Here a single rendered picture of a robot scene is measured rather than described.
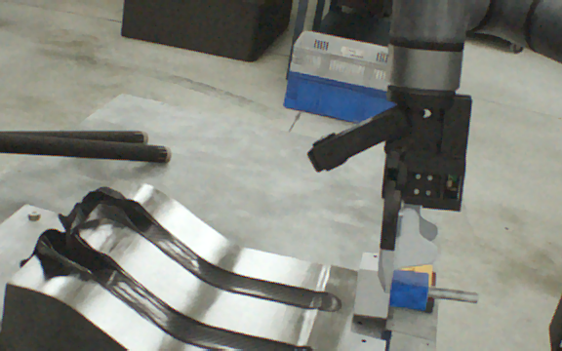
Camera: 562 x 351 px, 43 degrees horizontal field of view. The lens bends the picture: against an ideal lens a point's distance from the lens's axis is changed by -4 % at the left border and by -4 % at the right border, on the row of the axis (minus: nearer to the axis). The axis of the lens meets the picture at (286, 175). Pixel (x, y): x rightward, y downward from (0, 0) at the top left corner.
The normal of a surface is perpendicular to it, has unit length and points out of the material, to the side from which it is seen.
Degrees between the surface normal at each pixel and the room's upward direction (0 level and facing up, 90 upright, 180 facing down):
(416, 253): 72
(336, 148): 80
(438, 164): 82
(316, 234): 0
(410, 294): 82
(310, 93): 91
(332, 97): 91
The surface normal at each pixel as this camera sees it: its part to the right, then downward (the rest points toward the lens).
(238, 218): 0.16, -0.89
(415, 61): -0.44, 0.21
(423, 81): -0.15, 0.26
